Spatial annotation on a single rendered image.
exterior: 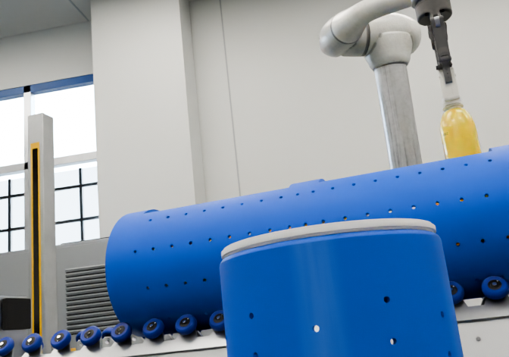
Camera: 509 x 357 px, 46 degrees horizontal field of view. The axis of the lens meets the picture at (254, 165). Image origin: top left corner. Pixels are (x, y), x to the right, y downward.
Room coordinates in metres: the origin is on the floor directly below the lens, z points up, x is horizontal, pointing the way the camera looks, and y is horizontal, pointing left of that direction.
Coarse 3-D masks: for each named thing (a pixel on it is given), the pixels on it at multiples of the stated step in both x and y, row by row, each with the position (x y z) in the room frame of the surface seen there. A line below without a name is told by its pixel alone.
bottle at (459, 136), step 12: (444, 108) 1.19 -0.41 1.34; (456, 108) 1.17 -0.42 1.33; (444, 120) 1.18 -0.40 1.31; (456, 120) 1.16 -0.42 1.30; (468, 120) 1.16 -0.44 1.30; (444, 132) 1.18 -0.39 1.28; (456, 132) 1.16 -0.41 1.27; (468, 132) 1.16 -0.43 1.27; (444, 144) 1.19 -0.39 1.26; (456, 144) 1.16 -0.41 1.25; (468, 144) 1.16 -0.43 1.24; (456, 156) 1.17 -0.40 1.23
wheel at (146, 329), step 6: (156, 318) 1.30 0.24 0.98; (144, 324) 1.30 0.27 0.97; (150, 324) 1.29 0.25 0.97; (156, 324) 1.29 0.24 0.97; (162, 324) 1.29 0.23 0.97; (144, 330) 1.29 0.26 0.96; (150, 330) 1.28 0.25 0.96; (156, 330) 1.28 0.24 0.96; (162, 330) 1.29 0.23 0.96; (150, 336) 1.28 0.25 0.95; (156, 336) 1.28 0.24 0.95
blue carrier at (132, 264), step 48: (288, 192) 1.21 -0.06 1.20; (336, 192) 1.16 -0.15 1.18; (384, 192) 1.12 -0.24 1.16; (432, 192) 1.09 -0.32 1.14; (480, 192) 1.06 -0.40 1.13; (144, 240) 1.26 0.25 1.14; (192, 240) 1.22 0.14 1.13; (480, 240) 1.07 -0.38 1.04; (144, 288) 1.26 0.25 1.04; (192, 288) 1.24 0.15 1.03; (480, 288) 1.14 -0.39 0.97; (144, 336) 1.39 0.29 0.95
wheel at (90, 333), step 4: (88, 328) 1.34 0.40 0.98; (92, 328) 1.34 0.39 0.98; (96, 328) 1.33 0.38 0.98; (84, 332) 1.34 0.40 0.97; (88, 332) 1.33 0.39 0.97; (92, 332) 1.33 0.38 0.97; (96, 332) 1.33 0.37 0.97; (100, 332) 1.34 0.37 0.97; (80, 336) 1.34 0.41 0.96; (84, 336) 1.33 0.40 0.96; (88, 336) 1.33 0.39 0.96; (92, 336) 1.32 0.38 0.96; (96, 336) 1.32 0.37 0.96; (100, 336) 1.33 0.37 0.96; (80, 340) 1.33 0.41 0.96; (84, 340) 1.32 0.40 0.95; (88, 340) 1.32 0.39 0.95; (92, 340) 1.32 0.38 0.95; (96, 340) 1.33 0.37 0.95; (84, 344) 1.33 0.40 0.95; (88, 344) 1.32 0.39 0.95; (92, 344) 1.33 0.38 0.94
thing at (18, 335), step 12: (0, 300) 1.47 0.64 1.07; (12, 300) 1.49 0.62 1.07; (24, 300) 1.53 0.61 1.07; (0, 312) 1.47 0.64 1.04; (12, 312) 1.49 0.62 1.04; (24, 312) 1.53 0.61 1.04; (0, 324) 1.47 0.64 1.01; (12, 324) 1.49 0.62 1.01; (24, 324) 1.53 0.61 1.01; (0, 336) 1.47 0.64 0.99; (12, 336) 1.51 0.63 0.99; (24, 336) 1.55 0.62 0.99
